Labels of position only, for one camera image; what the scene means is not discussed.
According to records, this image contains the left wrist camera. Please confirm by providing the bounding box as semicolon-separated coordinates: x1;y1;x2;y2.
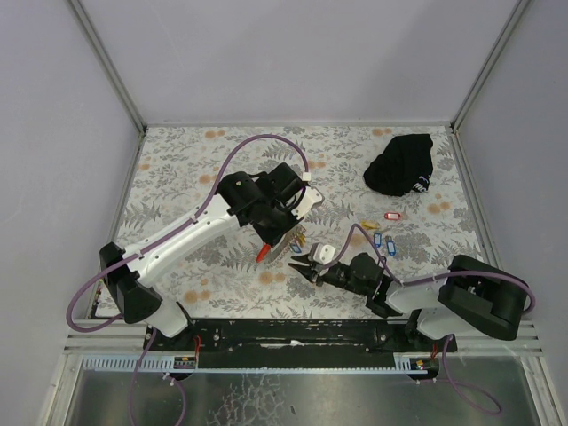
290;186;325;220

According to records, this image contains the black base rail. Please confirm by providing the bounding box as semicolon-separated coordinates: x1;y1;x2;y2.
145;319;457;370

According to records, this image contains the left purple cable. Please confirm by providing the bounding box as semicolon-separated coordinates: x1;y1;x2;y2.
66;134;314;426

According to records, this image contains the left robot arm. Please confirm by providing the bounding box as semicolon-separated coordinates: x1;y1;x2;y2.
99;162;323;338

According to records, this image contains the black cloth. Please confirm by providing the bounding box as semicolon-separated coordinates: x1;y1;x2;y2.
363;134;433;197

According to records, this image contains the red key tag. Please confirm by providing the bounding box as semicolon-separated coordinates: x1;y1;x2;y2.
384;212;401;221

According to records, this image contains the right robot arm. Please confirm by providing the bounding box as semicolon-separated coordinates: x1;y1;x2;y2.
289;253;535;341

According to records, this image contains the floral table mat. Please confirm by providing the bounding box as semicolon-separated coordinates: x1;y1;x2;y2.
91;125;516;321

